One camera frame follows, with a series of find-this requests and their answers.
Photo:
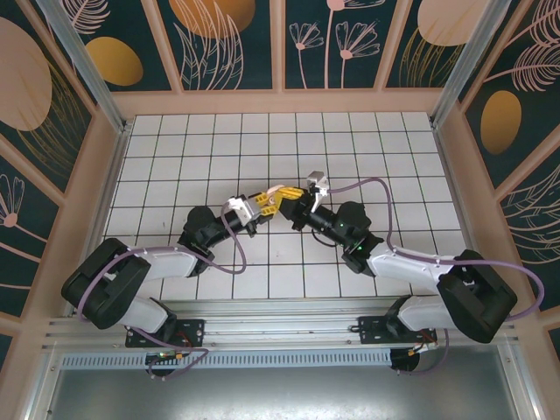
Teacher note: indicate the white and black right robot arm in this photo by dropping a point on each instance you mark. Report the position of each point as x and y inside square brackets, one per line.
[407, 264]

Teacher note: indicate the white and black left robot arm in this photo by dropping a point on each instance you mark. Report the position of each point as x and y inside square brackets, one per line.
[170, 262]

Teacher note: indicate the grey metal base sheet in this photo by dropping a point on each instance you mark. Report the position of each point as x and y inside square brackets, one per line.
[280, 394]

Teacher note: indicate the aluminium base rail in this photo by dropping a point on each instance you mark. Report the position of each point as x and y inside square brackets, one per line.
[280, 324]

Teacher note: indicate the aluminium side rail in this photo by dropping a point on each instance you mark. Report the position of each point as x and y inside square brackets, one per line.
[450, 184]
[104, 210]

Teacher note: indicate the aluminium corner post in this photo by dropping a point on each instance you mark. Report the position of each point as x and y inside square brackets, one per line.
[87, 65]
[464, 65]

